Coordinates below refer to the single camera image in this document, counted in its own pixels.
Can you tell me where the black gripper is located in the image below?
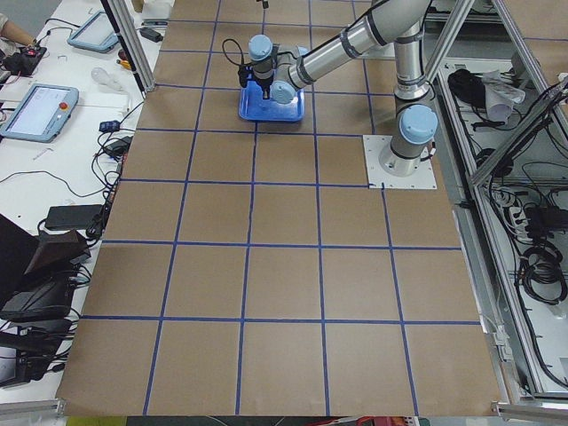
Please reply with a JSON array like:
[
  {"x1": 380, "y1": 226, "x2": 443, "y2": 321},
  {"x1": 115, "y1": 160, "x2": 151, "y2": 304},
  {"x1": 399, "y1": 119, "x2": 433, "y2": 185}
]
[{"x1": 256, "y1": 77, "x2": 273, "y2": 100}]

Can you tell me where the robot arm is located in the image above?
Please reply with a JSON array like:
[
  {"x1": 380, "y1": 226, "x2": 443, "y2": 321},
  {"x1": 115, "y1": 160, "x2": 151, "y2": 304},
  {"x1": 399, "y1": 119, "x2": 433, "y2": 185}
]
[{"x1": 238, "y1": 1, "x2": 430, "y2": 160}]

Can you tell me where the blue plastic tray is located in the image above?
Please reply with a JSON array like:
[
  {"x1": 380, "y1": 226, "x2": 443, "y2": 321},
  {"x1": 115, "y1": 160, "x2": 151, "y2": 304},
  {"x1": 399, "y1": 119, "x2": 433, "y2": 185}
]
[{"x1": 238, "y1": 80, "x2": 305, "y2": 122}]

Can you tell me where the upper teach pendant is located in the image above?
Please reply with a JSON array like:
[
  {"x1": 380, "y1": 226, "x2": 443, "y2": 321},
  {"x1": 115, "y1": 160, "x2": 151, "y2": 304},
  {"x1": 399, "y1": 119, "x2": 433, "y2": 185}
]
[{"x1": 67, "y1": 10, "x2": 119, "y2": 53}]

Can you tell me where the teach pendant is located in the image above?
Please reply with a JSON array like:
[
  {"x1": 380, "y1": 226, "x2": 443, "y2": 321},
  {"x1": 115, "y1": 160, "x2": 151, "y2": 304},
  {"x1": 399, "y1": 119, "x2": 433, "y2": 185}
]
[
  {"x1": 1, "y1": 83, "x2": 79, "y2": 143},
  {"x1": 67, "y1": 10, "x2": 119, "y2": 53}
]

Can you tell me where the lower teach pendant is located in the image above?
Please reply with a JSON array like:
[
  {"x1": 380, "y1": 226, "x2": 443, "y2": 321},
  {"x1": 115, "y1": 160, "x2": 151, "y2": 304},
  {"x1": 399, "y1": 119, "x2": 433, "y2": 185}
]
[{"x1": 1, "y1": 83, "x2": 79, "y2": 143}]

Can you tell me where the black power brick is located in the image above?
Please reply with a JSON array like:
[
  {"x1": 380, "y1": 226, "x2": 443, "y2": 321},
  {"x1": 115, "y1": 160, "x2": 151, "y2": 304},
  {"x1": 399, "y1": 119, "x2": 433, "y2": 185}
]
[{"x1": 44, "y1": 204, "x2": 103, "y2": 231}]

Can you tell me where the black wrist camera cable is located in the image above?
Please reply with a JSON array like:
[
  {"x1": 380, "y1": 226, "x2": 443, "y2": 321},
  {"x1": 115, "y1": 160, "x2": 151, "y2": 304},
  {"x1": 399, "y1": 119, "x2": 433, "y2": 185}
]
[{"x1": 221, "y1": 38, "x2": 254, "y2": 88}]

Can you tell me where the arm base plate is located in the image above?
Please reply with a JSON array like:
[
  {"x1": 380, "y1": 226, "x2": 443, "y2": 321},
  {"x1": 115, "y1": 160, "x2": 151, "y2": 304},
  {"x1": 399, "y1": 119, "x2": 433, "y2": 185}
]
[{"x1": 362, "y1": 135, "x2": 437, "y2": 190}]

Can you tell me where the aluminium frame post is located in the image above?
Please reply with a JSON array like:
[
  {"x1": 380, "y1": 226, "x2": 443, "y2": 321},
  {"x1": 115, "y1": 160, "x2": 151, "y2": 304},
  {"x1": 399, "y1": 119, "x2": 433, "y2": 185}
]
[{"x1": 100, "y1": 0, "x2": 155, "y2": 93}]

